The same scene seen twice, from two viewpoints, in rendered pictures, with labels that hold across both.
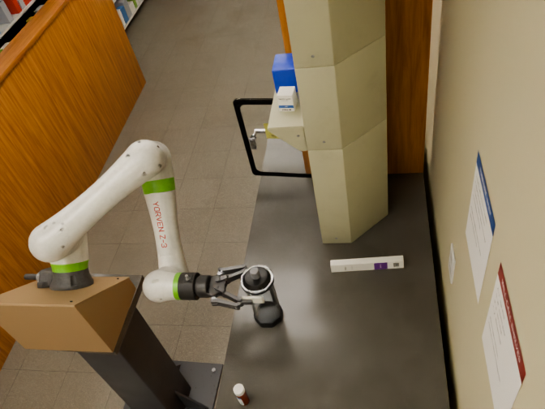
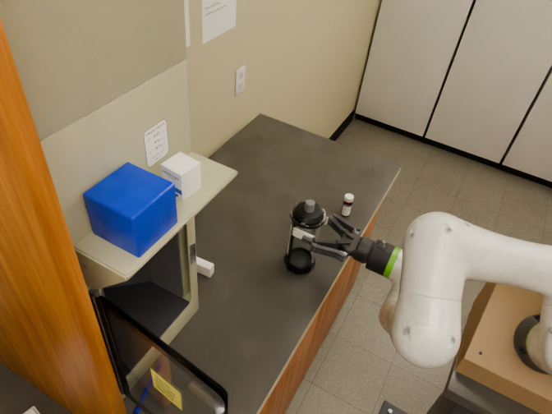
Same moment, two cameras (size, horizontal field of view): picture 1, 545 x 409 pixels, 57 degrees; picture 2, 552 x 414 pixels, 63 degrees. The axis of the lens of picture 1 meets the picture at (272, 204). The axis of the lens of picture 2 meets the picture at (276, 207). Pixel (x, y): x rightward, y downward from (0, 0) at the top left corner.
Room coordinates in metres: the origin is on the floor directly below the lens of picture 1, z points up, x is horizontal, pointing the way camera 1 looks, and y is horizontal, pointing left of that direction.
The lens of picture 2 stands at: (1.95, 0.13, 2.08)
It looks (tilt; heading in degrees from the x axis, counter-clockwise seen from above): 43 degrees down; 187
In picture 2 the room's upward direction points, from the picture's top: 7 degrees clockwise
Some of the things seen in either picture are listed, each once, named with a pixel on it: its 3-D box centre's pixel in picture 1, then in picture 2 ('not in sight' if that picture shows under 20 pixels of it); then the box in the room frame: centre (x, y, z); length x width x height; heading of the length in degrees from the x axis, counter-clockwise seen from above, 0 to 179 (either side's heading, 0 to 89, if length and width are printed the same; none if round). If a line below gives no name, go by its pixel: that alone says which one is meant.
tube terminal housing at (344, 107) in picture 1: (349, 137); (104, 234); (1.34, -0.32, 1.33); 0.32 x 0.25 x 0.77; 163
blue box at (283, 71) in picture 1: (290, 72); (133, 209); (1.46, -0.16, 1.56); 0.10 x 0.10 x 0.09; 73
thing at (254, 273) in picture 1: (255, 276); (309, 210); (0.97, 0.11, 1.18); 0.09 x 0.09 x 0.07
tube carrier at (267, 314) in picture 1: (263, 296); (303, 237); (0.97, 0.11, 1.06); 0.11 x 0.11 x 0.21
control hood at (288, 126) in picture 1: (292, 109); (166, 223); (1.40, -0.14, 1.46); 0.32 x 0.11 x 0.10; 163
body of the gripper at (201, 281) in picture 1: (212, 286); (355, 246); (1.02, 0.26, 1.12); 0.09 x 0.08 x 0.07; 73
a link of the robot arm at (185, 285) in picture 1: (190, 285); (379, 255); (1.04, 0.33, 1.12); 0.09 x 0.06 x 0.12; 163
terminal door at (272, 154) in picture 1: (279, 139); (165, 394); (1.59, -0.09, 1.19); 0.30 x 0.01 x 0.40; 66
